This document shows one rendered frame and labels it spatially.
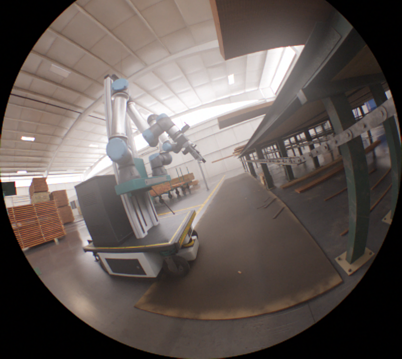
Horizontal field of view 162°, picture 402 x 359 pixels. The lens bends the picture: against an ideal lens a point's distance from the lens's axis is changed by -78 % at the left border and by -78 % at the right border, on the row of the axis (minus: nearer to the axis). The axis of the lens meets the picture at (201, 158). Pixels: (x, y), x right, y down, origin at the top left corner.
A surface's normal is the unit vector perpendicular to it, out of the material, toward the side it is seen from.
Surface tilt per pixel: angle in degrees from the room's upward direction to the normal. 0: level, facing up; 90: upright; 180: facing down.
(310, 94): 90
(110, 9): 175
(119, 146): 97
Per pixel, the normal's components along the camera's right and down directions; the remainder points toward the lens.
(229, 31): 0.32, 0.94
